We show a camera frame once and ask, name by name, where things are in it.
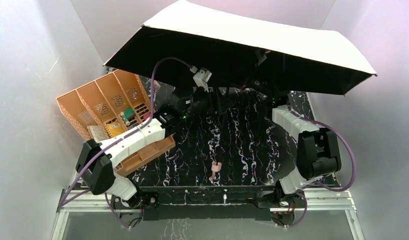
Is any black and pink folding umbrella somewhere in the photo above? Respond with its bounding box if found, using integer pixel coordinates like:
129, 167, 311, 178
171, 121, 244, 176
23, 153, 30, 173
103, 0, 378, 182

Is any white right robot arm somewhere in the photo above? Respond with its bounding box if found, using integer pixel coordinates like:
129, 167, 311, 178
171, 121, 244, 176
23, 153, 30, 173
242, 78, 342, 195

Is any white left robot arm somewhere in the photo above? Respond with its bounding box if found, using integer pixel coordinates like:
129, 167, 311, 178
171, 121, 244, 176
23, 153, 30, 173
75, 87, 234, 201

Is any pink eraser block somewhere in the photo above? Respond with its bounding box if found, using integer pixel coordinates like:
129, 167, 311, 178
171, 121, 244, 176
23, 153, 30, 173
141, 112, 152, 122

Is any orange plastic desk organizer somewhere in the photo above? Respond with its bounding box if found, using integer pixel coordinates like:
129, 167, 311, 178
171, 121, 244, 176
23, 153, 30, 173
56, 69, 176, 178

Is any yellow notebook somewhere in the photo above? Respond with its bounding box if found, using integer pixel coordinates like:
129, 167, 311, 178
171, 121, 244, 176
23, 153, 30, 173
104, 121, 125, 138

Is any white paper pad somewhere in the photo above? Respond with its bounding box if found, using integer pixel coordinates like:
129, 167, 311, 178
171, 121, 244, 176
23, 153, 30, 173
87, 125, 108, 142

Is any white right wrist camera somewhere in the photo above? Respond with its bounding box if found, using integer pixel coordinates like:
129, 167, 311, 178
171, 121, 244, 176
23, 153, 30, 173
255, 49, 271, 67

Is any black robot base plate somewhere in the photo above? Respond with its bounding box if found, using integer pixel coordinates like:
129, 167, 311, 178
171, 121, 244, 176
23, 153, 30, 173
109, 185, 305, 222

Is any aluminium frame rail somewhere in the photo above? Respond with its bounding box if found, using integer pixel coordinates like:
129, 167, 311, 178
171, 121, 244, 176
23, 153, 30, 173
51, 186, 365, 240

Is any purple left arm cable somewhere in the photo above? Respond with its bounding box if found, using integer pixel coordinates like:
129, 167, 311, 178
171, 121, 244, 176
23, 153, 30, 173
58, 56, 195, 229

